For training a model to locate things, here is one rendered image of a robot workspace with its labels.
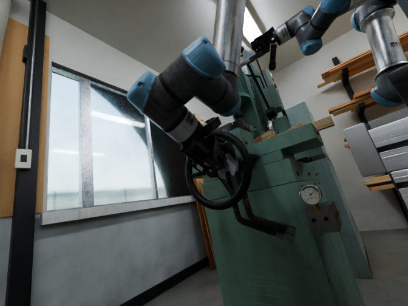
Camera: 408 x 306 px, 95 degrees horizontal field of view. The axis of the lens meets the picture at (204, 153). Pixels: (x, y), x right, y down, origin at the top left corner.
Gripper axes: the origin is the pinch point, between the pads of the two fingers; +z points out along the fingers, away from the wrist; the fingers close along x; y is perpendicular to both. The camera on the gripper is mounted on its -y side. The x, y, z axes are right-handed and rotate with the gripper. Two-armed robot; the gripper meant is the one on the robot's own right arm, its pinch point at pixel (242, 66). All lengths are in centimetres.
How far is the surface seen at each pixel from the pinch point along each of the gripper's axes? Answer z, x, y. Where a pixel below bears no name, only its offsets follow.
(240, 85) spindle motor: 4.8, 3.4, -8.0
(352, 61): -69, -196, -50
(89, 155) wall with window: 148, 17, 8
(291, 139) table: -12, 35, -35
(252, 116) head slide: 7.6, -0.4, -26.2
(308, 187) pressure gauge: -14, 50, -47
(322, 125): -22.9, 19.4, -39.1
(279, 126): -3.3, -0.4, -38.1
